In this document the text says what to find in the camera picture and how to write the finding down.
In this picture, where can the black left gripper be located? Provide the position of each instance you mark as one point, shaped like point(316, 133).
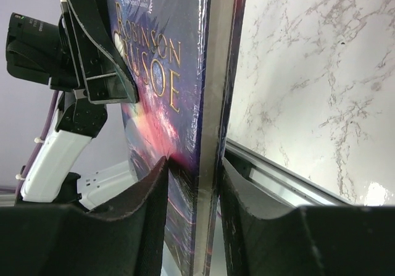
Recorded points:
point(39, 52)

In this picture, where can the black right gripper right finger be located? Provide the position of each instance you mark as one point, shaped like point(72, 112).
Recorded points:
point(262, 236)

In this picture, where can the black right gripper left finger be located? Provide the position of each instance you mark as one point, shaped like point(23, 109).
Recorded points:
point(125, 236)

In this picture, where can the purple Robinson Crusoe book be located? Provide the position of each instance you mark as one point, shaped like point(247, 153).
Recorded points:
point(183, 56)

